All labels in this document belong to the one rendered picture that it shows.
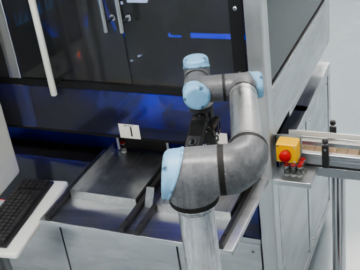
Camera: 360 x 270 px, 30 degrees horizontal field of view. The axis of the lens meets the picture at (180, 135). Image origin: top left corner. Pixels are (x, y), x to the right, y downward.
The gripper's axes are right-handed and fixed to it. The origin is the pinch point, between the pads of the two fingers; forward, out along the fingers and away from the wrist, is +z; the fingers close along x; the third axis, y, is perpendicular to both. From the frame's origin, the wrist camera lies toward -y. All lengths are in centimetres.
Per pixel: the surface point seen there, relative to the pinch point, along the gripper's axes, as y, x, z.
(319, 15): 107, -12, -9
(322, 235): 109, -11, 110
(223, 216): 1.6, -3.4, 19.9
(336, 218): 42, -31, 46
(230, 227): -3.9, -7.6, 19.6
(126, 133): 27, 42, 9
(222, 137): 27.4, 4.7, 6.3
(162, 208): 1.4, 18.1, 20.3
